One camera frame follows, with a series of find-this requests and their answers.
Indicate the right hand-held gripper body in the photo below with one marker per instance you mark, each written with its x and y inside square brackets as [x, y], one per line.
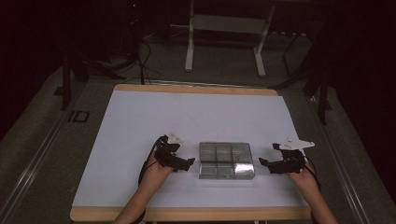
[294, 158]

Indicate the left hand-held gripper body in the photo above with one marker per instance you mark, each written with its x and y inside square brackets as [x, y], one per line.
[166, 152]

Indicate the clear plastic compartment box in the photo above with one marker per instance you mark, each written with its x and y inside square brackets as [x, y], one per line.
[225, 160]

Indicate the person's right hand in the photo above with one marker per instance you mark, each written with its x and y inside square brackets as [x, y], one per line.
[302, 180]

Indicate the person's left hand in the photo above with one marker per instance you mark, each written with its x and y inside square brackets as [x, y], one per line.
[155, 175]

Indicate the white table mat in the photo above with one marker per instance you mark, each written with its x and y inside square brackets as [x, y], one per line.
[186, 118]

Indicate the black metal stand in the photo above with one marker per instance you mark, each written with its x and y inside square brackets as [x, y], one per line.
[74, 71]
[317, 84]

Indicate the metal floor rail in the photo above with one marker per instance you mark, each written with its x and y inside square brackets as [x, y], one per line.
[28, 174]
[342, 161]

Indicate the black floor bracket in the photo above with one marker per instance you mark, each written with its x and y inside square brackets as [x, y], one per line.
[79, 116]

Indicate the white metal stand frame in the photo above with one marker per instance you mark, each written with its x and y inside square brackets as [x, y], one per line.
[229, 25]

